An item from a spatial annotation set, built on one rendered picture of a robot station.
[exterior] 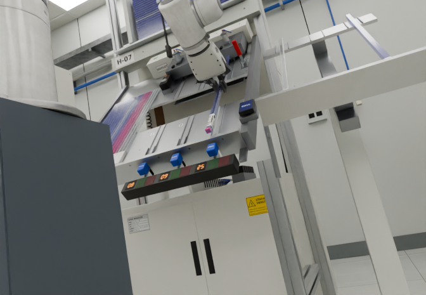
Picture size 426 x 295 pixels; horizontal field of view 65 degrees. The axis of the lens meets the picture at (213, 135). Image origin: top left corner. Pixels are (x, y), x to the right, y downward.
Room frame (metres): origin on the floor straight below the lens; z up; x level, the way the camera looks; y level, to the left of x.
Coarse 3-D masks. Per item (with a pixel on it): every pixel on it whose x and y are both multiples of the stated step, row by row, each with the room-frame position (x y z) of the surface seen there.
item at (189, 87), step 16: (240, 64) 1.18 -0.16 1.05; (160, 80) 1.43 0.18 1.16; (176, 80) 1.35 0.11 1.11; (192, 80) 1.27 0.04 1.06; (224, 80) 1.14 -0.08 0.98; (240, 80) 1.19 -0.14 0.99; (128, 96) 1.45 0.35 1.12; (160, 96) 1.28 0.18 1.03; (176, 96) 1.22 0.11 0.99; (192, 96) 1.26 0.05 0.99
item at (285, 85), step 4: (280, 40) 1.03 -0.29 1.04; (280, 44) 1.00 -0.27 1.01; (280, 48) 0.97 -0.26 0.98; (280, 52) 0.94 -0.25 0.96; (284, 52) 0.94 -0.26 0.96; (280, 56) 0.92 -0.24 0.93; (284, 56) 0.90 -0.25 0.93; (280, 60) 0.89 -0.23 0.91; (284, 60) 0.88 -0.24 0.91; (280, 64) 0.87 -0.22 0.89; (284, 64) 0.86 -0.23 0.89; (284, 68) 0.84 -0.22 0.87; (284, 72) 0.82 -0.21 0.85; (284, 76) 0.80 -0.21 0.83; (284, 80) 0.78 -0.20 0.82; (284, 84) 0.76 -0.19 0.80; (284, 88) 0.75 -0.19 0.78; (288, 88) 0.75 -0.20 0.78
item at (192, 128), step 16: (208, 112) 1.02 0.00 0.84; (224, 112) 0.97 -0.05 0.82; (160, 128) 1.08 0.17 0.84; (176, 128) 1.03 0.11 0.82; (192, 128) 0.99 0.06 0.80; (224, 128) 0.91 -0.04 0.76; (240, 128) 0.88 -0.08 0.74; (144, 144) 1.05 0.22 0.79; (160, 144) 1.00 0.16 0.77; (176, 144) 0.96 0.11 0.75; (128, 160) 1.02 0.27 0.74
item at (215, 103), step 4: (228, 56) 1.18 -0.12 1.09; (228, 60) 1.17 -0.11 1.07; (228, 64) 1.15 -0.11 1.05; (220, 88) 1.01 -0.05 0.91; (216, 92) 1.00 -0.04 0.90; (220, 92) 1.00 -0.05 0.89; (216, 96) 0.98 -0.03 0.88; (220, 96) 0.99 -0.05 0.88; (216, 100) 0.96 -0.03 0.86; (216, 104) 0.94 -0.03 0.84; (212, 108) 0.93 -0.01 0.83; (216, 108) 0.94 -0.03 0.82; (212, 112) 0.92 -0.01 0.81; (216, 112) 0.93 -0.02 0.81; (208, 132) 0.86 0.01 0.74
